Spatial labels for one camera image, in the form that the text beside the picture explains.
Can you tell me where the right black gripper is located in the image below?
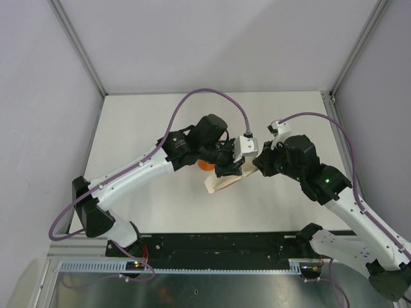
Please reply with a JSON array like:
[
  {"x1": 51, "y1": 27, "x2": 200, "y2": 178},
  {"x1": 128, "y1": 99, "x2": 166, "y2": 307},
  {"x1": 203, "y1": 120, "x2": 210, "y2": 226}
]
[{"x1": 252, "y1": 139, "x2": 304, "y2": 182}]

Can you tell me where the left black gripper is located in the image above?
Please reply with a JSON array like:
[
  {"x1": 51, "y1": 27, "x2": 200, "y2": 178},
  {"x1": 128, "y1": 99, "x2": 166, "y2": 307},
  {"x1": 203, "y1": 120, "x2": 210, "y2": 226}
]
[{"x1": 199, "y1": 138, "x2": 245, "y2": 178}]

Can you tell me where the white paper coffee filter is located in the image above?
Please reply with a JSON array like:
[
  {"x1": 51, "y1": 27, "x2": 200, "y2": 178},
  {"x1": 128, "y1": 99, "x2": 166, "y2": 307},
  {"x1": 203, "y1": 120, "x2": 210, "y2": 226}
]
[{"x1": 204, "y1": 160, "x2": 258, "y2": 194}]

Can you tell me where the orange glass carafe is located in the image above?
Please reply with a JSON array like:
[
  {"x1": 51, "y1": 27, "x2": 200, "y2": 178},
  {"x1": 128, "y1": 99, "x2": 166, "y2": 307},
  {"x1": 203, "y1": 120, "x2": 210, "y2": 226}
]
[{"x1": 197, "y1": 160, "x2": 214, "y2": 171}]

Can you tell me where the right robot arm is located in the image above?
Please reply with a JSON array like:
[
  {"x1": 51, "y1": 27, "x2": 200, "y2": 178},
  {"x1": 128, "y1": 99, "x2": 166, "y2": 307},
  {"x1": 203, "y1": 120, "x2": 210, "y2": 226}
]
[{"x1": 253, "y1": 135, "x2": 410, "y2": 302}]

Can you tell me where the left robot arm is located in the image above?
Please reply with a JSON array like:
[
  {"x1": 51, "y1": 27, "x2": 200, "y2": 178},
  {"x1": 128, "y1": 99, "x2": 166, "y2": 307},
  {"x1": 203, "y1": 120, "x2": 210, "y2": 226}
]
[{"x1": 72, "y1": 114, "x2": 244, "y2": 257}]

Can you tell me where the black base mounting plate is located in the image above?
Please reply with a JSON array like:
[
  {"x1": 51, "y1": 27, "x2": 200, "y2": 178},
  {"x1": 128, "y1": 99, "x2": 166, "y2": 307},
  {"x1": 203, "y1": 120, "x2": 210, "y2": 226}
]
[{"x1": 105, "y1": 231, "x2": 325, "y2": 270}]

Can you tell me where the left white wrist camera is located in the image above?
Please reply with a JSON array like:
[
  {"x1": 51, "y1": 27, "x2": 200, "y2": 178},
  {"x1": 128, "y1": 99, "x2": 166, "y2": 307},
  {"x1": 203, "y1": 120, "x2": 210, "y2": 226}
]
[{"x1": 233, "y1": 136, "x2": 259, "y2": 162}]

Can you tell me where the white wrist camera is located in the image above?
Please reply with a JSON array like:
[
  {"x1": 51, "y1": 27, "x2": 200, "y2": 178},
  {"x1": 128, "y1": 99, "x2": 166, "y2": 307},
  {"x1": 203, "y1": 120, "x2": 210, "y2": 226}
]
[
  {"x1": 233, "y1": 136, "x2": 259, "y2": 162},
  {"x1": 267, "y1": 120, "x2": 292, "y2": 150}
]

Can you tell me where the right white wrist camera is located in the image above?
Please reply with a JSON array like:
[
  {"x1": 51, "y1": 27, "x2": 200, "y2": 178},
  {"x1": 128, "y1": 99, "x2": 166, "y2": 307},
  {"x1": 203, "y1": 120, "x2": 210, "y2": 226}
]
[{"x1": 267, "y1": 120, "x2": 292, "y2": 150}]

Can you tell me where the right aluminium table rail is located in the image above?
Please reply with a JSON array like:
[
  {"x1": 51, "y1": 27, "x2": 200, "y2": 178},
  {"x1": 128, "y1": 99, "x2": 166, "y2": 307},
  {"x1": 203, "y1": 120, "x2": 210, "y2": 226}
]
[{"x1": 319, "y1": 90, "x2": 376, "y2": 232}]

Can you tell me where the grey slotted cable duct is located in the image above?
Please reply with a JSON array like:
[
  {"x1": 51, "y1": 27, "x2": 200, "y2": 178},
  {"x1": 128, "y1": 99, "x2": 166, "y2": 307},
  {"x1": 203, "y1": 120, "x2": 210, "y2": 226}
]
[{"x1": 58, "y1": 260, "x2": 301, "y2": 275}]

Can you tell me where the right aluminium frame post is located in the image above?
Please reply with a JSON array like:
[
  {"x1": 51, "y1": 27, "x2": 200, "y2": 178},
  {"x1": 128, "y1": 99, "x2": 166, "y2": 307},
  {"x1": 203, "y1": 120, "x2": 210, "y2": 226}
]
[{"x1": 329, "y1": 0, "x2": 392, "y2": 98}]

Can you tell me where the aluminium frame post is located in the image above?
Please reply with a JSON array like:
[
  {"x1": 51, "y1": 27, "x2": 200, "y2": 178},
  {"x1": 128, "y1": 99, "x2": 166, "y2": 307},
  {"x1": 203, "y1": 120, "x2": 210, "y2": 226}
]
[
  {"x1": 329, "y1": 0, "x2": 392, "y2": 98},
  {"x1": 47, "y1": 0, "x2": 107, "y2": 99}
]

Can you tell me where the front aluminium frame beam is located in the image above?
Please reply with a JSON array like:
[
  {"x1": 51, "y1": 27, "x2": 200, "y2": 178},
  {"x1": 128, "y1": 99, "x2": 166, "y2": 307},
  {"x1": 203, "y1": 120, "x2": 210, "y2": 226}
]
[{"x1": 48, "y1": 234, "x2": 108, "y2": 258}]

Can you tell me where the left aluminium frame post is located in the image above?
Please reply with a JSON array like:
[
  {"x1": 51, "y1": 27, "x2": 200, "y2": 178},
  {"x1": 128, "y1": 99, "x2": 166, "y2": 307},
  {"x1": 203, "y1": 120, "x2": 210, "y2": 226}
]
[{"x1": 47, "y1": 0, "x2": 107, "y2": 99}]

